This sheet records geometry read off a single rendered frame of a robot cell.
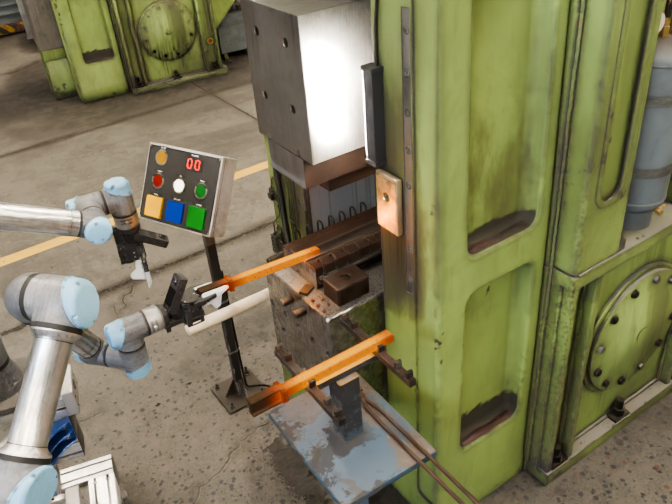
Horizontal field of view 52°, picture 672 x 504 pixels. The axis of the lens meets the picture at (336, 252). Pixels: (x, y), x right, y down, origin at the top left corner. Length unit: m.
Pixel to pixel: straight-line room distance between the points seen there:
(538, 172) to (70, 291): 1.25
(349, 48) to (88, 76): 5.11
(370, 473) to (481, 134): 0.92
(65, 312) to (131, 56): 5.25
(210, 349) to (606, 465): 1.83
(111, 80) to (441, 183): 5.40
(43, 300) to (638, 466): 2.20
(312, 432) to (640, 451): 1.48
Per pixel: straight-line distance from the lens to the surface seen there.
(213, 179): 2.41
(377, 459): 1.90
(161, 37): 6.77
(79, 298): 1.68
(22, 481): 1.68
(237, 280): 2.06
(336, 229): 2.30
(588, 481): 2.86
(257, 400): 1.68
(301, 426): 1.99
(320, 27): 1.79
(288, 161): 2.01
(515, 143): 1.94
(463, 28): 1.61
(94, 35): 6.78
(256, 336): 3.45
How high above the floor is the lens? 2.20
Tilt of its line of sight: 34 degrees down
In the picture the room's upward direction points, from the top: 5 degrees counter-clockwise
